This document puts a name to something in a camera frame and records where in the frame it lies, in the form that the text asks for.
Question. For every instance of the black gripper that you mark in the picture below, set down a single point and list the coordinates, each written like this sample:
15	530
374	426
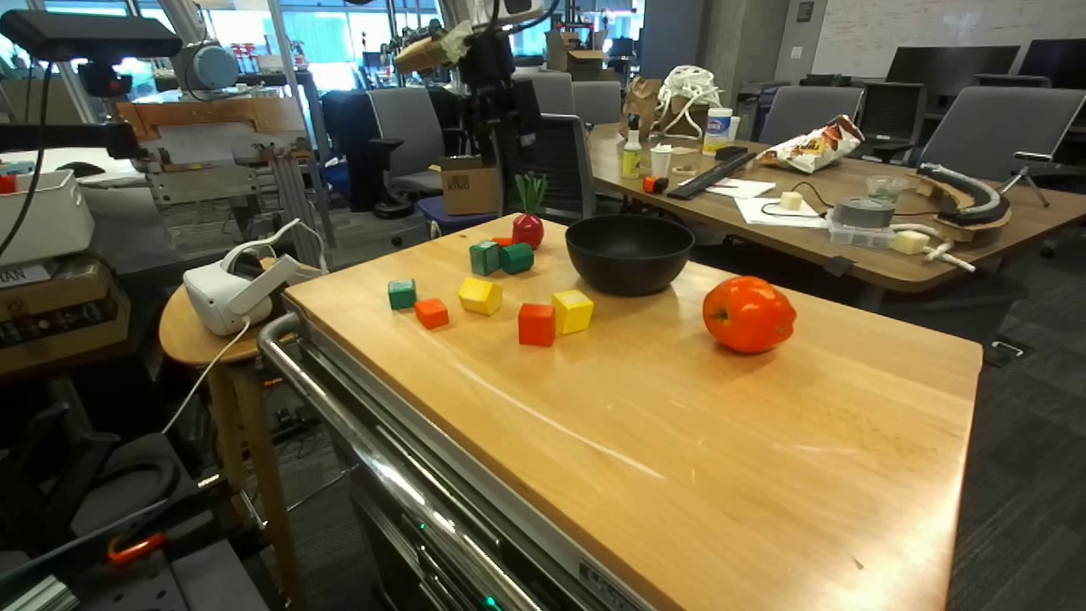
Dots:
495	70

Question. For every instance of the red radish toy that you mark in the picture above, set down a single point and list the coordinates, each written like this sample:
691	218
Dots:
528	233

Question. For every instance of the red-orange wooden cube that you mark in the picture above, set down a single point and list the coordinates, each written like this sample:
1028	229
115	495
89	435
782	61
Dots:
537	324
500	242

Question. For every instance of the green arched wooden block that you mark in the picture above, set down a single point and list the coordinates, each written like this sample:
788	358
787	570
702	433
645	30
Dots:
519	259

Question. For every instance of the green wooden cube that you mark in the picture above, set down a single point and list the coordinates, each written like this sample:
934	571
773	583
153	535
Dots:
484	259
403	296

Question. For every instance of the black bowl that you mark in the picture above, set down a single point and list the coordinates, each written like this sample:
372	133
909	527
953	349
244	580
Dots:
628	273

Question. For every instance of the orange apple toy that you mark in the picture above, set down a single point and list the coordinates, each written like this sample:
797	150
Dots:
747	316

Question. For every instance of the cardboard box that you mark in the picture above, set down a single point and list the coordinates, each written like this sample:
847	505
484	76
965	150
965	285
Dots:
469	188

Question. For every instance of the dark office chair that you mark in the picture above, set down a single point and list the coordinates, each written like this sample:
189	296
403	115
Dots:
564	166

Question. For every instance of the grey office chair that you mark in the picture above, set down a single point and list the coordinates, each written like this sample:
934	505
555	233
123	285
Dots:
407	132
803	102
995	132
597	100

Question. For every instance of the yellow green bottle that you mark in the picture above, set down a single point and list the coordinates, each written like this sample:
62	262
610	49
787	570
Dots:
633	158

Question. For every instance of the yellow wooden cube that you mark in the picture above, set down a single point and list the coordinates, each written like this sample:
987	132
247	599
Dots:
480	296
576	313

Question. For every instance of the small orange object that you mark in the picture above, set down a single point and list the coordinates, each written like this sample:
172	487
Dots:
653	185

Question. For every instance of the white cup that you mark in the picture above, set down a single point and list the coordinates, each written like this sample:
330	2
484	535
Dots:
661	162

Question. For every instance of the orange wooden cube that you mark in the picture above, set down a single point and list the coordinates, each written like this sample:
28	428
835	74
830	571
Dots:
434	313

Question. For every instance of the long black bar device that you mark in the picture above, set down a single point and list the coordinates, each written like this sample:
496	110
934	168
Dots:
706	176

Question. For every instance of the white bottle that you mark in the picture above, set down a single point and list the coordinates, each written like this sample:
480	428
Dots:
720	132

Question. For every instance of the small white paper sheet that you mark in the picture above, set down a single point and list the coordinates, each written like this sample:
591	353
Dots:
740	188

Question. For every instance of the large white paper sheet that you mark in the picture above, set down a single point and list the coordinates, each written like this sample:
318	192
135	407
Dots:
770	214

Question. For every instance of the white round puck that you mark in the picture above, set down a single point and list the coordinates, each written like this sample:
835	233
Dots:
793	201

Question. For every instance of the chips bag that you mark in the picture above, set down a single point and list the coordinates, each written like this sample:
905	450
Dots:
820	145

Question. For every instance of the white VR headset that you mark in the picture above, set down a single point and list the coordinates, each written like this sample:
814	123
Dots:
226	296

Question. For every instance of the clear plastic container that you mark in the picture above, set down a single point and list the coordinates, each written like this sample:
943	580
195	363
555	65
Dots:
866	222

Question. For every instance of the round wooden stool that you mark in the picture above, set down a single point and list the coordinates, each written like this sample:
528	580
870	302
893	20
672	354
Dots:
189	342

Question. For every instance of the grey metal tool cart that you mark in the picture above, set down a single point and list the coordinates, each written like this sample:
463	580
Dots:
428	556

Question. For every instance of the white power adapter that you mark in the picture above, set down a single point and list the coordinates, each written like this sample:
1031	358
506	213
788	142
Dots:
912	242

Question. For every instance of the black overhead panel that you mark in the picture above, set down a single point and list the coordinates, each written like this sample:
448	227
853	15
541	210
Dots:
89	35

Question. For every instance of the white box device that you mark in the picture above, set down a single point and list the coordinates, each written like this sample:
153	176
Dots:
45	222

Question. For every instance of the curved black white band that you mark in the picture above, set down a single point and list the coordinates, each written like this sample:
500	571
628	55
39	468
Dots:
995	205

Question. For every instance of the wooden office desk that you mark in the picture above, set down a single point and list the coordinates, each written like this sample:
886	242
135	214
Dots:
1039	222

